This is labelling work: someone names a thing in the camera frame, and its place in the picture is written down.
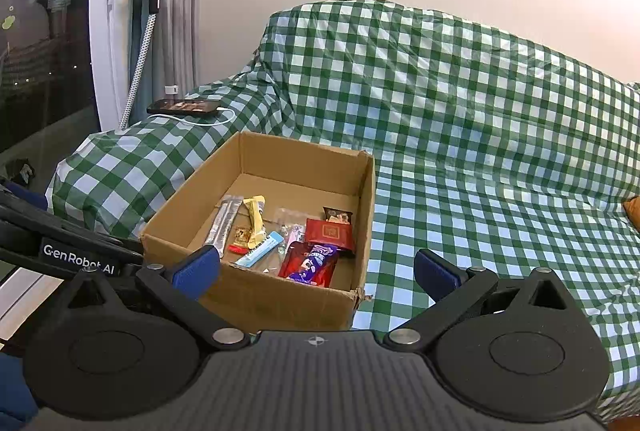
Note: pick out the purple snack packet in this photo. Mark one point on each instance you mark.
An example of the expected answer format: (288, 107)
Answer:
(317, 261)

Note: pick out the white window frame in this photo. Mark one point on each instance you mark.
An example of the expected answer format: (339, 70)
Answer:
(105, 36)

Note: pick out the yellow snack bar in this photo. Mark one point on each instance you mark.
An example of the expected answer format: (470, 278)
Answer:
(256, 221)

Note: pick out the light blue stick packet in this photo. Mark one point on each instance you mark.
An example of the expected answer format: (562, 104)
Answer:
(260, 251)

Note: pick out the teal curtain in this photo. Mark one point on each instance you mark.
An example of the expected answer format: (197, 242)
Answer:
(136, 21)

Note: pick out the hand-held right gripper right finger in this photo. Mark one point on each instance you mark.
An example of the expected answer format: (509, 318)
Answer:
(436, 273)

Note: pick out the black smartphone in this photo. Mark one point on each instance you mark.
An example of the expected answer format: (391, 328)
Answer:
(184, 106)

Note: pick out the person's blue clothing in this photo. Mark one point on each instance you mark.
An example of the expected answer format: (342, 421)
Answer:
(15, 391)

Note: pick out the brown chocolate packet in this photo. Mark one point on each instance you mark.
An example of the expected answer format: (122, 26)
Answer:
(337, 214)

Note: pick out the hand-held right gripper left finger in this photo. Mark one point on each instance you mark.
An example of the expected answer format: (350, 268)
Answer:
(197, 272)

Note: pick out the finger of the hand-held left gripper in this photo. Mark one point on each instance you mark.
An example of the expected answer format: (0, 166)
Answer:
(25, 197)
(131, 253)

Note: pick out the cardboard box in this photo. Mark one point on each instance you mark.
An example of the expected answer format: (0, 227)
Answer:
(280, 301)

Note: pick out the small gold red candy packet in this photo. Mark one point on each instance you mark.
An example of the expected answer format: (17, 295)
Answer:
(241, 237)

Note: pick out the large red drink pouch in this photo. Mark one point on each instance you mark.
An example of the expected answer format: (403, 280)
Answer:
(287, 265)

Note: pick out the green white checkered cloth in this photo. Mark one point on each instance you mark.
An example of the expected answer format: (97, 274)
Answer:
(450, 136)

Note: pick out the silver stick packet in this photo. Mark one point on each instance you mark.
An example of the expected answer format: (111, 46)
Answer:
(224, 221)

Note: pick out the clear plastic candy bag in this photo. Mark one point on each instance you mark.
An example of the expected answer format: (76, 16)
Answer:
(290, 221)

